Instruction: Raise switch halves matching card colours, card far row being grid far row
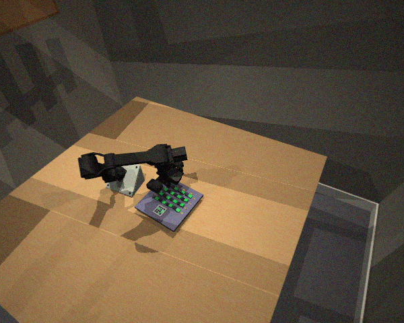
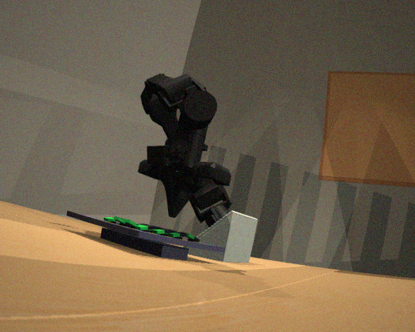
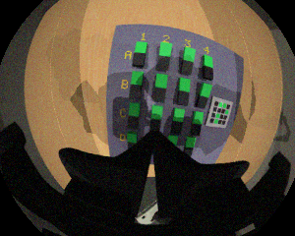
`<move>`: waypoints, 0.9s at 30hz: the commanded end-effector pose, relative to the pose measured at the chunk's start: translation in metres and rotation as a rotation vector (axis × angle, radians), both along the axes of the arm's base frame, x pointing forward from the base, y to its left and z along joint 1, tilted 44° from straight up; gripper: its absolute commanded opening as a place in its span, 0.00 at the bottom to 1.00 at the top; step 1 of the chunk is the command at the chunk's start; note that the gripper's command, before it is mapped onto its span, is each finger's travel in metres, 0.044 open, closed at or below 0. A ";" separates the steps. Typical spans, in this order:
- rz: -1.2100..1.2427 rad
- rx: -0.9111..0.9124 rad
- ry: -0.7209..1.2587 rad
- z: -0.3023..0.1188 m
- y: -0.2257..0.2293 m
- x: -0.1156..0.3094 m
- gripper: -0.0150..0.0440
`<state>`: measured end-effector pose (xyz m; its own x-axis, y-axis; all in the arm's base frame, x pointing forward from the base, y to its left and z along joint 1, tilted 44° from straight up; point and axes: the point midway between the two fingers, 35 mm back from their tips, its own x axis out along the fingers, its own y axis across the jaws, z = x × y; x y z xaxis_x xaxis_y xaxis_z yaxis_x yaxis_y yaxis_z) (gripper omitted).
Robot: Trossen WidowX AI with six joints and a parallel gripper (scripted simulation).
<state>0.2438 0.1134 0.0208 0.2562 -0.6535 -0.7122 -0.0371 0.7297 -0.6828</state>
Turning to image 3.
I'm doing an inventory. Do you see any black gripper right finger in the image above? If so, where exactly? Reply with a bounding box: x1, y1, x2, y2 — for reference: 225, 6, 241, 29
152, 130, 250, 219

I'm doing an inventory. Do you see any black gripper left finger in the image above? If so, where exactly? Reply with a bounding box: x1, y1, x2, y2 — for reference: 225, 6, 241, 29
58, 130, 155, 217

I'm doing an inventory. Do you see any grey switch panel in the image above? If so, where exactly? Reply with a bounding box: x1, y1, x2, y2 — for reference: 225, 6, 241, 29
105, 24, 245, 164

